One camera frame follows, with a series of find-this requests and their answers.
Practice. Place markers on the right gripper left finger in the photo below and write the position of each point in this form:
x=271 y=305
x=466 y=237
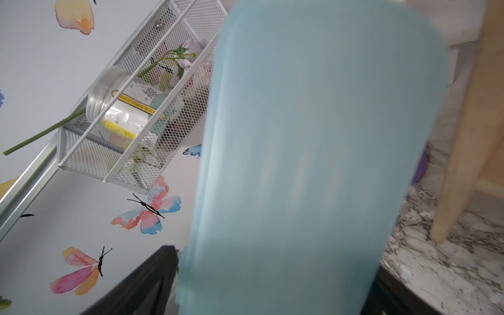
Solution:
x=146 y=290

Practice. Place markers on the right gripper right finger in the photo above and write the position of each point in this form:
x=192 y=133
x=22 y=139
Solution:
x=390 y=296

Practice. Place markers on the teal pencil case top shelf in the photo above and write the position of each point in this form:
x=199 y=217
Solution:
x=318 y=114

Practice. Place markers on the wooden two-tier shelf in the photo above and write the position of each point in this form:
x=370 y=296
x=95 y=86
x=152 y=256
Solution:
x=476 y=162

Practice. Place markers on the purple toy trowel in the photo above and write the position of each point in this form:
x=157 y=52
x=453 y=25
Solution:
x=421 y=167

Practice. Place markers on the clear jar with colourful label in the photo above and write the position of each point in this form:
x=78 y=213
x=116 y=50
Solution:
x=128 y=116

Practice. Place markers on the artificial flower stem in basket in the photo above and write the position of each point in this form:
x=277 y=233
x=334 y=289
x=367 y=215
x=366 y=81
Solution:
x=182 y=57

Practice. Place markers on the small white stool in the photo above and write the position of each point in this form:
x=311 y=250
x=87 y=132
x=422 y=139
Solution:
x=460 y=22

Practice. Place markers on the white mesh wall basket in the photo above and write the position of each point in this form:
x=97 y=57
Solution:
x=82 y=150

